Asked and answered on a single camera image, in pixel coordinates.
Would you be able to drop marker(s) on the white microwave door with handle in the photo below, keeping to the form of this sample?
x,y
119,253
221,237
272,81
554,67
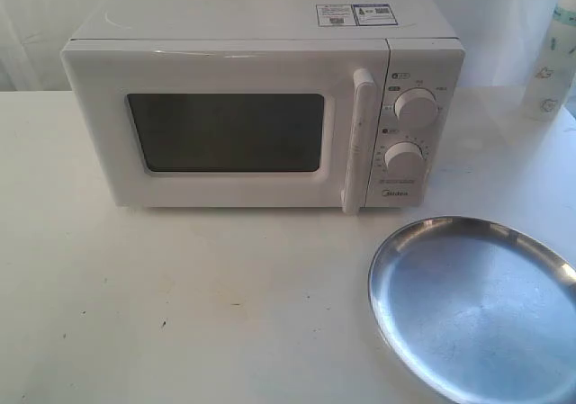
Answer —
x,y
232,123

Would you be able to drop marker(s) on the white microwave oven body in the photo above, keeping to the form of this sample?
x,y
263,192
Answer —
x,y
424,53

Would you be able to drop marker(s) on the lower white control knob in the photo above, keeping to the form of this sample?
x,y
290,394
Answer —
x,y
404,159

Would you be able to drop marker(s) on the white control knob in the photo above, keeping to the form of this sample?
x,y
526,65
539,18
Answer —
x,y
416,108
404,159

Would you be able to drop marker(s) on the upper white control knob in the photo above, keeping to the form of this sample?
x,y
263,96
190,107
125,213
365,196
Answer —
x,y
416,108

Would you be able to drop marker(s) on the blue white label sticker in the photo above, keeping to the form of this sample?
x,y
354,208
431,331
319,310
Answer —
x,y
355,15

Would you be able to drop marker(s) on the round stainless steel plate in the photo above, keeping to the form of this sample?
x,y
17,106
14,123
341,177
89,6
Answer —
x,y
477,311

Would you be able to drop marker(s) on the white patterned bottle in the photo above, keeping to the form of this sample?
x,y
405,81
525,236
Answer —
x,y
551,81

